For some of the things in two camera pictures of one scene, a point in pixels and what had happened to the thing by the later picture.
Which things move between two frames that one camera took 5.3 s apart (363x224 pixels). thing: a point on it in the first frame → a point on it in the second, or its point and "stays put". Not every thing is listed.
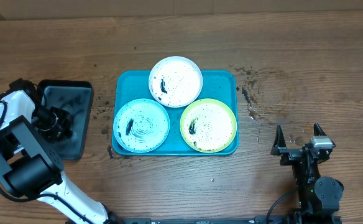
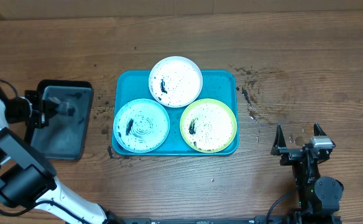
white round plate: x=175 y=81 stays put
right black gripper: x=290 y=155 stays put
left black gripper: x=65 y=124 → x=42 y=119
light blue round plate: x=141 y=126 stays put
